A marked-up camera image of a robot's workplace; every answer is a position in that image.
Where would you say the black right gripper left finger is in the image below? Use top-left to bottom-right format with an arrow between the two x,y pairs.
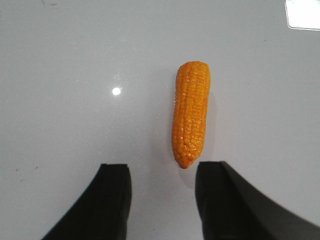
43,164 -> 132,240

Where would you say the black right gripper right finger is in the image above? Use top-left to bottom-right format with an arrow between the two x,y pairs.
195,161 -> 320,240

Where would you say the orange corn cob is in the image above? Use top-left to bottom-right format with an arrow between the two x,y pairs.
171,61 -> 211,169

